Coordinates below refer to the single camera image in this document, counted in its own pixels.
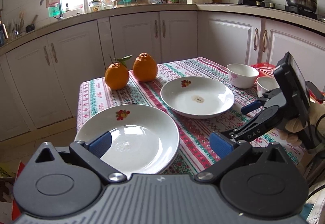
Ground red cardboard box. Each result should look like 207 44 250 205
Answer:
0 160 26 222

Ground glass mug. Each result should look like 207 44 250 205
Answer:
101 0 118 10

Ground white gloved right hand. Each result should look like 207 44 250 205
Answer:
280 102 325 146

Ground chrome faucet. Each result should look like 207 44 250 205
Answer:
40 0 63 21

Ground bumpy orange without leaf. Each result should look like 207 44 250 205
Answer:
133 53 158 82

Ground red drink carton box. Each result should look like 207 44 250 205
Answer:
251 62 276 78

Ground patterned red green tablecloth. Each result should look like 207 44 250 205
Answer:
76 56 308 176

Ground orange with leaf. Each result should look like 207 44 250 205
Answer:
105 55 132 90

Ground white plate with fruit print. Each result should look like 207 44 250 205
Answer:
75 104 180 177

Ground white bowl pink flowers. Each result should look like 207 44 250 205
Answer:
226 64 259 89

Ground white kitchen cabinets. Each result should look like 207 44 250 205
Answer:
1 5 324 140

